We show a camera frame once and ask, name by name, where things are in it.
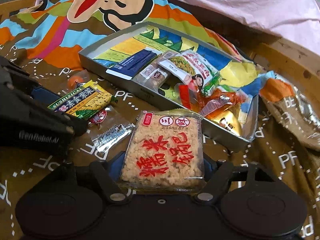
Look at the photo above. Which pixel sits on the blue stick sachet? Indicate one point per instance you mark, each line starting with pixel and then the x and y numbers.
pixel 131 66

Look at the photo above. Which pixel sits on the brown crispy snack bar packet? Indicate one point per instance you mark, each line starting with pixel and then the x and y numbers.
pixel 152 76

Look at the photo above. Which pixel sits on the yellow green rice cracker bar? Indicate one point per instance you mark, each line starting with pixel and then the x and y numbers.
pixel 83 102

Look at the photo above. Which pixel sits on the silver metal tray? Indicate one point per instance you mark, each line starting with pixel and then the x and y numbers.
pixel 166 97

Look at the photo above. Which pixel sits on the green sausage stick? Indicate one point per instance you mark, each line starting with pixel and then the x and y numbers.
pixel 208 89

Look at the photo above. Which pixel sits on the white green bean snack pouch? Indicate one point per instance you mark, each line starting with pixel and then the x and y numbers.
pixel 191 68

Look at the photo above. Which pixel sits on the gold foil snack pouch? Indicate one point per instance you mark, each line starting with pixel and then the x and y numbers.
pixel 228 121

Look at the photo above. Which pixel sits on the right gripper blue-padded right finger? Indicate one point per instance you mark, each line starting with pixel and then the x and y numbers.
pixel 218 176

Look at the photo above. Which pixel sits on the small clear red-label packet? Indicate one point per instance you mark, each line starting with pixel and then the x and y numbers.
pixel 107 128

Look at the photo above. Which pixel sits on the pink quilt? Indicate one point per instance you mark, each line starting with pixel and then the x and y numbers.
pixel 225 2

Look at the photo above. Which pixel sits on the puffed rice cake packet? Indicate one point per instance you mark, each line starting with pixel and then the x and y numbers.
pixel 165 152

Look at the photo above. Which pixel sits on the orange spicy snack packet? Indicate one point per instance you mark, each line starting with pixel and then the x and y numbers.
pixel 215 104

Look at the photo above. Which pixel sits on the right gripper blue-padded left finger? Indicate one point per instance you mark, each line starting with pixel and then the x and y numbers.
pixel 106 173

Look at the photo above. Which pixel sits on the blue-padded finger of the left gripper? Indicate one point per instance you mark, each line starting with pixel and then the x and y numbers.
pixel 44 95

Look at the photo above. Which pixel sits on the orange ball in clear wrapper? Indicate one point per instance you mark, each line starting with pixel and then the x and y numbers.
pixel 75 81

